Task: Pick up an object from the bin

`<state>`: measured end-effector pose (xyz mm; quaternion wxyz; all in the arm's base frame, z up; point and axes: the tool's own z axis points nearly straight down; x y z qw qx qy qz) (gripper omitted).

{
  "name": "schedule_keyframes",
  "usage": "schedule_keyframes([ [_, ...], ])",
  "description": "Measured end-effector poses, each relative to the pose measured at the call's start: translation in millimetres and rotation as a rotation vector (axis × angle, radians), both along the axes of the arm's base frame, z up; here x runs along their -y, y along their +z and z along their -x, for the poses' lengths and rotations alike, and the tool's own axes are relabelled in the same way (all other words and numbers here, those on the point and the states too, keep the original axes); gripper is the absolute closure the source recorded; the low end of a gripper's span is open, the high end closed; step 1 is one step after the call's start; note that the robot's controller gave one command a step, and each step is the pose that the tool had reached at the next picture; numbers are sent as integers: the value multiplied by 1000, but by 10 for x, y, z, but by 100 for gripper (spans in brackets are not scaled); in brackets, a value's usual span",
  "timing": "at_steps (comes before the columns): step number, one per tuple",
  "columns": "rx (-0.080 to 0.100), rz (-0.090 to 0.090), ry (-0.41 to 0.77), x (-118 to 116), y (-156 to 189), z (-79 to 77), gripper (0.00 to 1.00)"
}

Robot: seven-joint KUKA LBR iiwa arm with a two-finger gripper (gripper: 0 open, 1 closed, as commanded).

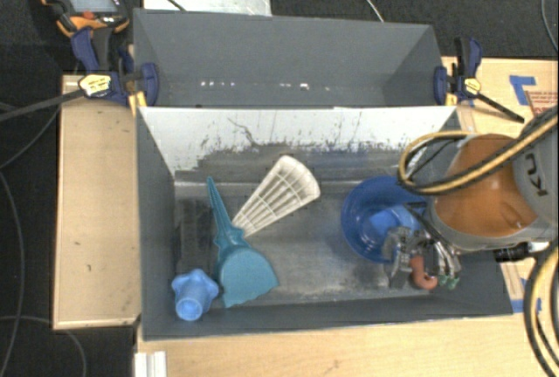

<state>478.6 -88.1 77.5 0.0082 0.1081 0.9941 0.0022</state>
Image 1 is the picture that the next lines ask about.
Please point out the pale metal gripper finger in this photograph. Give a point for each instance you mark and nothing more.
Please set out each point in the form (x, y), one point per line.
(399, 277)
(395, 244)

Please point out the red-brown curved hook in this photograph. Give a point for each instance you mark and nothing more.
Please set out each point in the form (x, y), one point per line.
(418, 272)

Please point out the light blue plastic cylinder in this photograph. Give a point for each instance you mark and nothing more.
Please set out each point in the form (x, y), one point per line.
(384, 222)

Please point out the blue plastic bowl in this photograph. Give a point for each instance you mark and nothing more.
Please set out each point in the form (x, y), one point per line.
(356, 214)

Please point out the grey metal bin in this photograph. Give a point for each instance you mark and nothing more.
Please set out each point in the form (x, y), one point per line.
(305, 270)

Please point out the white ribbed plastic cone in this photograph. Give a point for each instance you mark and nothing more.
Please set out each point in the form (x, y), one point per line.
(281, 194)

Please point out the teal plastic scoop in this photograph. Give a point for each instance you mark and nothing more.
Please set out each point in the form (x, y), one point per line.
(242, 275)

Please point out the small blue plastic cup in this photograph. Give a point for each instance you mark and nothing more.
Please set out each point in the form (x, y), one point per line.
(192, 294)

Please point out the pale wood board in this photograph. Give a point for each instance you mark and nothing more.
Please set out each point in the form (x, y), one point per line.
(96, 200)

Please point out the black cylinder on white bracket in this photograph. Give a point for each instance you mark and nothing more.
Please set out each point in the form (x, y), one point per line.
(511, 253)

